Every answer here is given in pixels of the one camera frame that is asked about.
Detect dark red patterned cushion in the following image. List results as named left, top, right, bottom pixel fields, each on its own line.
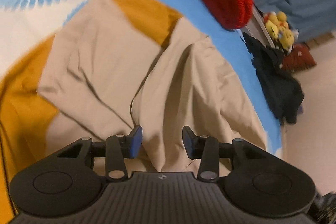
left=281, top=43, right=317, bottom=73

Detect black clothing pile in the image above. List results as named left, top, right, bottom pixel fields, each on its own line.
left=243, top=32, right=304, bottom=124

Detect beige and mustard jacket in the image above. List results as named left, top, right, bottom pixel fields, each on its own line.
left=1, top=0, right=267, bottom=223

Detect yellow plush toys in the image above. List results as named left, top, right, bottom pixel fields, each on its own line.
left=263, top=11, right=296, bottom=53

